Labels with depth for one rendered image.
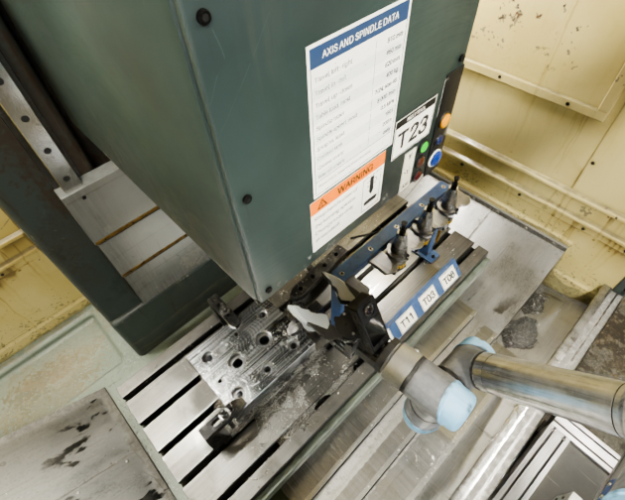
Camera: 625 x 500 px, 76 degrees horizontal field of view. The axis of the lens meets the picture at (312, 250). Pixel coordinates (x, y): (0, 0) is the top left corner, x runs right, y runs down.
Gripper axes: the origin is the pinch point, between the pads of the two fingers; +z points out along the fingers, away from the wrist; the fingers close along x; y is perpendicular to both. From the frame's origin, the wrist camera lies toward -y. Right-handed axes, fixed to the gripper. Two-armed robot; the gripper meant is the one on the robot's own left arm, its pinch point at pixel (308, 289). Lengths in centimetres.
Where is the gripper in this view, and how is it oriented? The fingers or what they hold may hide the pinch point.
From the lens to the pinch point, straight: 80.0
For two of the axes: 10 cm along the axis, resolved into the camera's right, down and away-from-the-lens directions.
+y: 0.1, 5.9, 8.1
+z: -7.5, -5.3, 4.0
